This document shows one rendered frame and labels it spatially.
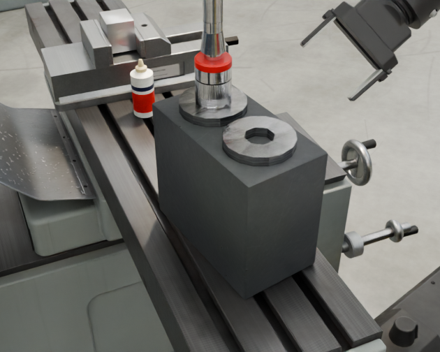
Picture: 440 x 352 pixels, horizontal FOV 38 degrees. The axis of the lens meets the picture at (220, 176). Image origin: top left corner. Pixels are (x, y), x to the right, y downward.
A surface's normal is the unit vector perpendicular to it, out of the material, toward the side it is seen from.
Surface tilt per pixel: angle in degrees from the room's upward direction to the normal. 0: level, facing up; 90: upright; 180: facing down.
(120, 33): 90
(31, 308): 90
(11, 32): 0
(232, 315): 0
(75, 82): 90
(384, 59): 59
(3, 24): 0
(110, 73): 90
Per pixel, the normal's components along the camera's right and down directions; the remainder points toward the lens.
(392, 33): 0.00, 0.11
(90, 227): 0.40, 0.56
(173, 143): -0.83, 0.34
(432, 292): 0.00, -0.79
